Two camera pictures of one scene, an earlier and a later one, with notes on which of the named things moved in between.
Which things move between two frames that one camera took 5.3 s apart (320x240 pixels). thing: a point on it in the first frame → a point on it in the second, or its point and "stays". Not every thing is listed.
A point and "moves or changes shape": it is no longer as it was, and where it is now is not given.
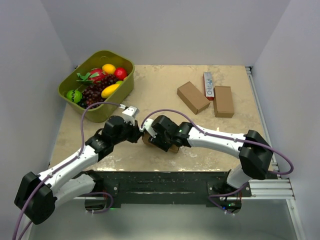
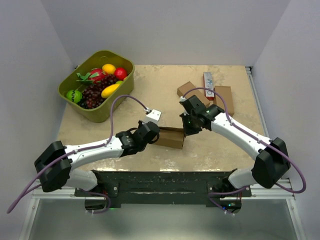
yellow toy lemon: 109,69 stays
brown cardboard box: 146,136 moves or changes shape
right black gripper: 156,141 → 184,116
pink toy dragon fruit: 96,74 stays
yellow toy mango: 109,90 stays
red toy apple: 120,73 stays
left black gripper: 136,132 → 140,125
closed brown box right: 223,101 stays
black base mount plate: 105,191 stays
